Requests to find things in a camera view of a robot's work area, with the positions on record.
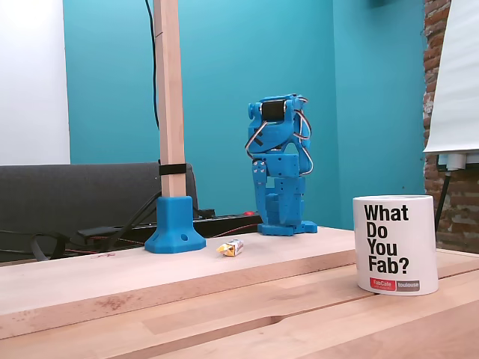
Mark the yellow white sweet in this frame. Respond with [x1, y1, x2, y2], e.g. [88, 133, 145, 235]
[216, 239, 245, 257]

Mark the white printed mug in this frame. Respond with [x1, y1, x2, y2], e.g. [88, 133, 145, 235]
[352, 194, 439, 296]

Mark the black power strip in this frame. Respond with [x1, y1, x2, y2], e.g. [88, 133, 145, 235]
[192, 211, 269, 239]

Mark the pale wooden board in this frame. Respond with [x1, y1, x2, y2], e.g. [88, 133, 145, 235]
[0, 226, 360, 330]

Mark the black stand leg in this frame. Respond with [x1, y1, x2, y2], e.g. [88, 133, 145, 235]
[433, 170, 453, 225]

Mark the black small box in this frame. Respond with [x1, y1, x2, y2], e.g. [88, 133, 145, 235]
[77, 226, 118, 244]

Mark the black fabric seat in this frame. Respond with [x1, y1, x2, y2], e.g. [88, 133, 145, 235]
[0, 162, 199, 263]

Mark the white roll-up screen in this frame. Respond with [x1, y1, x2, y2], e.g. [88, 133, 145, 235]
[422, 0, 479, 171]

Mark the black flat belt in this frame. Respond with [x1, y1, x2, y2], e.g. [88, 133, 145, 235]
[31, 233, 69, 261]

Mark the black strap on post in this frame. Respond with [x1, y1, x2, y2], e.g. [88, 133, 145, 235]
[158, 163, 188, 176]

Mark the blue printed post base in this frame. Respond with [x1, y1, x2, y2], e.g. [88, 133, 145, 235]
[144, 195, 207, 254]

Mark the wooden post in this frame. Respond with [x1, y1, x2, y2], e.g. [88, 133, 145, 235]
[153, 0, 187, 199]

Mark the black hanging cable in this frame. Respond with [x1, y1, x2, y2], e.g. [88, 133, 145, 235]
[144, 0, 160, 130]

